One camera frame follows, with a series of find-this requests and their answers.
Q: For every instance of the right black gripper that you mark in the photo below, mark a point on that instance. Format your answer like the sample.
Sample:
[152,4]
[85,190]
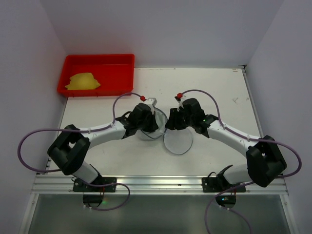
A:
[174,120]

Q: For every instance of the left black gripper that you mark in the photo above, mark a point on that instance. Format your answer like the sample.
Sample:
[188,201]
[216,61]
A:
[151,121]

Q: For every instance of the white mesh laundry bag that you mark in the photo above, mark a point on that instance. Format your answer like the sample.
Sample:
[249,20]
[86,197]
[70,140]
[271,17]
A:
[176,142]

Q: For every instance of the yellow bra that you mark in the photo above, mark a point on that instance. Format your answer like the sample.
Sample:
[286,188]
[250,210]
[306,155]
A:
[83,81]

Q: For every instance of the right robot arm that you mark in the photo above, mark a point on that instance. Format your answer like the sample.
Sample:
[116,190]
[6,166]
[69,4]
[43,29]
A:
[264,160]

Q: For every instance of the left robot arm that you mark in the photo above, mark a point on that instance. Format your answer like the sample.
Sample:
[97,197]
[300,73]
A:
[70,148]

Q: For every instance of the red plastic tray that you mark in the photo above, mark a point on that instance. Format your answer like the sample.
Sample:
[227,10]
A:
[114,72]

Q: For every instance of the aluminium table edge profile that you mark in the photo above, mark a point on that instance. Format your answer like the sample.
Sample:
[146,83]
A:
[243,69]

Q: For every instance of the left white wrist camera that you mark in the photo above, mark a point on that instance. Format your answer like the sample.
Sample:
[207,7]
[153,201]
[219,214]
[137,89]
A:
[151,102]

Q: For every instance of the right black base bracket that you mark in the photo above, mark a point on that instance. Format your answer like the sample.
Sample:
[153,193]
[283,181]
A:
[216,183]

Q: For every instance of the black base bracket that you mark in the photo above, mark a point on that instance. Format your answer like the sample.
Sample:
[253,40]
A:
[94,195]
[216,183]

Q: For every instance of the left black base bracket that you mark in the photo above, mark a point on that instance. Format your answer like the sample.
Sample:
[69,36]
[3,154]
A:
[94,195]

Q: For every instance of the aluminium mounting rail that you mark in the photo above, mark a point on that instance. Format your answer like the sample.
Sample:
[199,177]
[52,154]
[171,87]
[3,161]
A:
[150,185]

